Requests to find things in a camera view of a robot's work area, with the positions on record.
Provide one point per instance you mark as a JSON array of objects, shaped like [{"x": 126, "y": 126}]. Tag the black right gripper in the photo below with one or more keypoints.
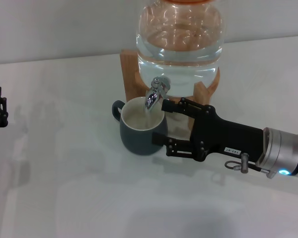
[{"x": 221, "y": 136}]

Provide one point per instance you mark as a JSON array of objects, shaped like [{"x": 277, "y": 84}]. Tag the chrome faucet with lever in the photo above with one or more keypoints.
[{"x": 152, "y": 98}]

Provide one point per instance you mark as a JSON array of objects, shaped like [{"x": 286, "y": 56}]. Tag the dark grey mug white inside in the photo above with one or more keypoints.
[{"x": 139, "y": 141}]

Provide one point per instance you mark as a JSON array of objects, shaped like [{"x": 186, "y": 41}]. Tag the light wooden dispenser stand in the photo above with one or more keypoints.
[{"x": 130, "y": 74}]

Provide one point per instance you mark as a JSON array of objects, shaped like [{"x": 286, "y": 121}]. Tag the clear glass water dispenser jar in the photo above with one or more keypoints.
[{"x": 178, "y": 49}]

